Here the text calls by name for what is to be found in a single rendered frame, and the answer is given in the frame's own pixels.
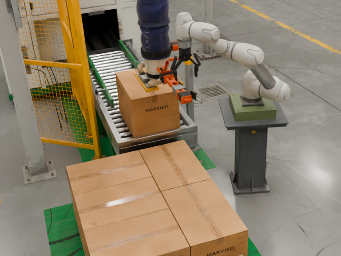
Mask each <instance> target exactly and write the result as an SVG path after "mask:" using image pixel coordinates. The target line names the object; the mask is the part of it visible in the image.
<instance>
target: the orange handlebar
mask: <svg viewBox="0 0 341 256"><path fill-rule="evenodd" d="M173 60H174V57H173V58H169V61H173ZM156 69H157V71H158V72H159V73H160V72H162V71H161V70H160V68H156ZM166 82H167V83H168V85H169V87H171V88H172V86H173V85H178V84H179V83H178V81H176V80H175V79H174V77H171V80H169V79H168V78H166ZM191 99H192V98H188V99H184V100H183V101H184V102H189V101H191Z"/></svg>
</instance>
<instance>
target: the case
mask: <svg viewBox="0 0 341 256"><path fill-rule="evenodd" d="M134 73H138V70H137V69H133V70H127V71H122V72H116V73H115V75H116V84H117V92H118V101H119V109H120V113H121V115H122V117H123V119H124V120H125V122H126V124H127V126H128V128H129V130H130V132H131V134H132V136H133V137H134V138H136V137H140V136H145V135H149V134H154V133H158V132H164V131H168V130H173V129H177V128H180V110H179V100H177V95H175V94H174V93H173V90H172V88H171V87H169V85H168V83H167V84H165V85H163V84H158V85H157V86H158V87H159V90H156V91H151V92H146V91H145V90H144V88H143V87H142V86H141V84H140V83H139V81H138V80H137V78H136V77H135V75H134Z"/></svg>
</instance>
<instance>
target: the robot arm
mask: <svg viewBox="0 0 341 256"><path fill-rule="evenodd" d="M175 29H176V35H177V43H178V48H179V55H178V56H176V55H175V56H174V60H173V63H172V65H171V68H170V70H171V71H173V75H174V77H175V80H176V81H178V79H177V71H176V70H177V68H178V67H179V65H180V64H181V63H182V62H183V61H188V60H190V61H192V62H193V63H194V64H195V66H194V73H195V77H197V72H198V68H199V66H200V65H201V63H200V62H199V60H198V58H197V56H196V53H195V52H193V53H191V46H192V39H195V40H197V41H199V42H203V43H207V44H208V45H209V46H210V47H212V48H213V49H214V50H215V51H216V52H217V53H218V54H220V55H221V56H224V57H226V58H228V59H230V60H233V61H236V62H238V63H239V64H241V65H243V66H244V67H246V68H247V69H249V70H248V71H247V72H246V73H245V75H244V78H243V95H240V98H241V100H242V107H246V106H264V102H263V100H262V97H263V98H265V99H268V100H272V101H276V102H282V101H285V100H287V99H288V97H289V95H290V91H291V90H290V87H289V86H288V85H287V84H286V83H284V82H283V81H281V80H280V79H279V78H277V77H276V76H272V75H271V74H270V72H269V71H268V69H267V68H266V67H265V65H264V64H263V60H264V52H263V51H262V50H261V49H260V48H259V47H257V46H255V45H251V44H247V43H240V42H233V41H227V40H224V39H219V37H220V31H219V29H218V28H217V27H216V26H214V25H212V24H209V23H204V22H195V21H193V20H192V17H191V15H190V14H189V13H188V12H181V13H179V14H178V15H177V16H176V23H175ZM192 55H193V56H194V58H195V59H196V61H197V63H198V64H196V63H195V62H194V61H193V60H192V59H191V56H192ZM178 58H180V59H179V61H178V62H177V59H178ZM176 62H177V64H176Z"/></svg>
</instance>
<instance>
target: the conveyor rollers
mask: <svg viewBox="0 0 341 256"><path fill-rule="evenodd" d="M89 56H90V58H91V60H92V62H93V63H94V65H95V67H96V69H97V71H98V73H99V74H100V76H101V78H102V80H103V82H104V84H105V85H106V87H107V89H108V91H109V93H110V95H111V96H112V98H113V101H114V107H113V108H111V106H110V104H109V102H108V100H107V98H106V96H105V94H104V93H103V91H98V93H99V95H100V97H101V99H102V101H103V103H104V105H105V107H106V109H107V111H108V113H109V115H110V117H111V119H112V121H113V123H114V125H115V127H116V129H117V131H118V133H119V135H120V137H121V139H122V140H126V139H131V138H133V136H132V134H131V132H130V130H129V128H128V126H127V124H126V122H125V120H124V119H123V117H122V115H121V113H120V109H119V101H118V92H117V84H116V75H115V73H116V72H122V71H127V70H133V69H135V67H134V66H133V65H132V63H131V62H130V61H129V59H128V58H127V56H126V55H125V54H124V52H123V51H122V50H116V51H110V52H104V53H98V54H92V55H89ZM90 77H91V79H92V81H93V83H94V85H95V87H96V89H97V90H99V89H101V87H100V85H99V83H98V81H97V79H96V77H95V75H94V73H93V71H90ZM185 126H186V125H183V121H182V120H180V127H185Z"/></svg>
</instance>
